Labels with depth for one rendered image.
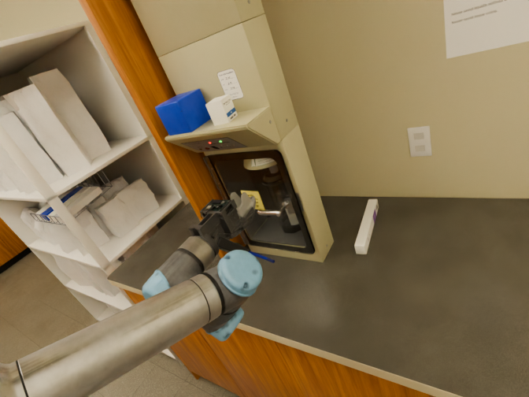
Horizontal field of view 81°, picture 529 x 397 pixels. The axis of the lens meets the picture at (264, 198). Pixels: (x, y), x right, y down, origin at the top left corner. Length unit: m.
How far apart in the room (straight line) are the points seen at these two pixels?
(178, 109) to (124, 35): 0.28
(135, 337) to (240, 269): 0.17
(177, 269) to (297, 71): 0.89
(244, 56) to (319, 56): 0.45
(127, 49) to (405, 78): 0.85
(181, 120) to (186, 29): 0.23
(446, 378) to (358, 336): 0.21
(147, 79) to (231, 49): 0.32
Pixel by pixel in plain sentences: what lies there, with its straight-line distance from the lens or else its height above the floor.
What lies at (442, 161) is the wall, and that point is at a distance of 1.28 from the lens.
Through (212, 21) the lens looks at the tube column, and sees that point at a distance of 0.87.
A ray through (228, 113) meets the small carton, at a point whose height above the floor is 1.53.
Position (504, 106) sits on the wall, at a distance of 1.20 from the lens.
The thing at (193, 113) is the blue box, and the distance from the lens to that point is 0.92.
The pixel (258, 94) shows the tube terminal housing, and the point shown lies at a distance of 0.85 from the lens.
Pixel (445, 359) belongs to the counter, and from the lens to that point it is 0.89.
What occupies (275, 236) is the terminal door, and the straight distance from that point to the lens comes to 1.11.
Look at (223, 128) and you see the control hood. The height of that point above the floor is 1.51.
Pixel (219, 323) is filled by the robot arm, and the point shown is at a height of 1.27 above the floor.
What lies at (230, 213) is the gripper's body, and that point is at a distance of 0.72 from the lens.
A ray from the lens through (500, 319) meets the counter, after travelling 0.96.
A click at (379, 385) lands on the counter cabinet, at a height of 0.79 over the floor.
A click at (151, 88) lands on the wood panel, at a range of 1.06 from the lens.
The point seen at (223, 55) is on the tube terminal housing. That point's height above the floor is 1.66.
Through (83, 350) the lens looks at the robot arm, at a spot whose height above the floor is 1.46.
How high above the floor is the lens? 1.71
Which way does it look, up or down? 28 degrees down
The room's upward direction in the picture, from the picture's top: 22 degrees counter-clockwise
